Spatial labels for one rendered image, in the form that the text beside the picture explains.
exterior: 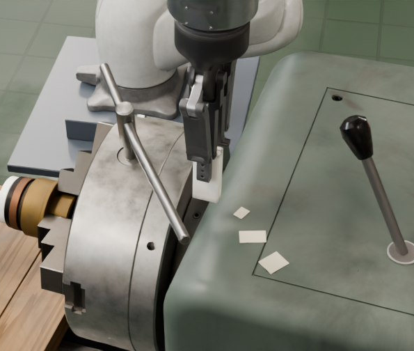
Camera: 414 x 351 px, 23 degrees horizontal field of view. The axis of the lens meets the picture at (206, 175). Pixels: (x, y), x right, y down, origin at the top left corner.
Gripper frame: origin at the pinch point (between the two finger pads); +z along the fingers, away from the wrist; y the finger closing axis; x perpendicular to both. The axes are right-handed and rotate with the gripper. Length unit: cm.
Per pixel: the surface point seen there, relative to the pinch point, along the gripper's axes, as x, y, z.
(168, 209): -2.0, 7.3, -0.1
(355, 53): -15, -216, 117
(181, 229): 0.6, 10.3, -0.6
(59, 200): -24.6, -11.1, 20.2
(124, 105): -13.0, -7.7, -0.8
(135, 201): -10.1, -3.3, 9.8
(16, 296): -34, -11, 43
